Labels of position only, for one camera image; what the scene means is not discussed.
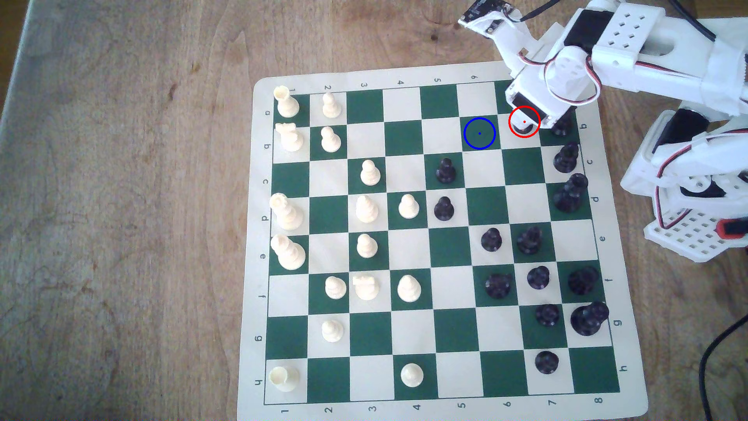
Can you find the white chess bishop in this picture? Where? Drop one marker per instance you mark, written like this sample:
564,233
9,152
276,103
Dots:
366,210

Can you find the black chess bishop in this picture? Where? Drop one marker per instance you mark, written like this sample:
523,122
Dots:
566,159
582,281

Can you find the white chess king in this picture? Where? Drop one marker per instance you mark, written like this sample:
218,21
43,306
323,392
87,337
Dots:
290,254

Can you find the green and white chess mat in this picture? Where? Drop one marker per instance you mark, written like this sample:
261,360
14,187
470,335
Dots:
450,245

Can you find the black chess rook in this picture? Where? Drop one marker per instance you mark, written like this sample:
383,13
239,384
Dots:
498,286

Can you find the white chess rook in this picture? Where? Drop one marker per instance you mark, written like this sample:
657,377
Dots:
283,379
286,105

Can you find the white chess queen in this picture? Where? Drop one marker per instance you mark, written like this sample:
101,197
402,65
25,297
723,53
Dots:
287,215

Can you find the black chess pawn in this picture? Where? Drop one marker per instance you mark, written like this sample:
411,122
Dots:
547,316
538,278
546,363
446,171
491,240
444,209
525,127

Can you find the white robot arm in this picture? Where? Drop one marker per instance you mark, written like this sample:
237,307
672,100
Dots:
643,52

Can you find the black chess queen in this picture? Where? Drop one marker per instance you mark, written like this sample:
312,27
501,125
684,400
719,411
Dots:
569,194

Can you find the white chess knight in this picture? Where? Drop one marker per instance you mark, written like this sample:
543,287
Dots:
290,139
366,288

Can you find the black chess king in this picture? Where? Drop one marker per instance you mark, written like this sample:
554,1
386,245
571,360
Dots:
588,320

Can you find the red and black clamp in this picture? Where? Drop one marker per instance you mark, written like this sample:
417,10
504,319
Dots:
730,228

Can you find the camera board on white mount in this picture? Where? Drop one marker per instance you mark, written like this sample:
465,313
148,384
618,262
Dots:
502,35

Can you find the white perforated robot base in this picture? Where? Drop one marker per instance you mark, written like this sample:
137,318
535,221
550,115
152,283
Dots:
695,237

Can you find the black chess knight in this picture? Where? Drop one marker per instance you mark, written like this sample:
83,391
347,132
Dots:
563,127
529,241

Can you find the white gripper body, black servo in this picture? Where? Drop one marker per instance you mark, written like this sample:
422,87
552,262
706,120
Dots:
526,114

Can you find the white chess pawn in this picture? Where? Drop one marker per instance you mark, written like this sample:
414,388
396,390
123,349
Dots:
409,289
331,142
331,108
366,247
408,207
370,174
332,331
335,288
412,375

